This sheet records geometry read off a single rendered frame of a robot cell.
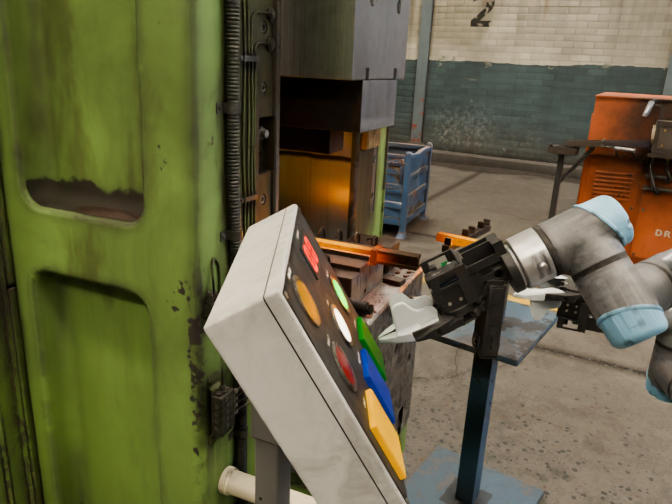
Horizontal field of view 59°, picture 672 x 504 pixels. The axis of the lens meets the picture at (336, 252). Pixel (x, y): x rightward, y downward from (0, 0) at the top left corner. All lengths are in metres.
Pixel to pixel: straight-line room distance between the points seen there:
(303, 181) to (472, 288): 0.87
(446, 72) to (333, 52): 7.96
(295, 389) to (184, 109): 0.50
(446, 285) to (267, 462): 0.33
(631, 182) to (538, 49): 4.42
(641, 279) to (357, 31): 0.60
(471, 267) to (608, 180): 3.82
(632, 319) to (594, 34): 7.91
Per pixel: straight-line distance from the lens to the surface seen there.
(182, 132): 0.93
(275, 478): 0.83
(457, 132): 9.00
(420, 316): 0.82
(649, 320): 0.83
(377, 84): 1.19
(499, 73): 8.82
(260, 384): 0.57
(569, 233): 0.82
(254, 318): 0.54
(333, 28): 1.08
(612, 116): 4.57
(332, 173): 1.54
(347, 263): 1.25
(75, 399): 1.38
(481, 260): 0.81
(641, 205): 4.62
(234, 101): 0.96
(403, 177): 4.87
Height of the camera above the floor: 1.40
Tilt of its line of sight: 18 degrees down
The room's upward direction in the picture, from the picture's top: 3 degrees clockwise
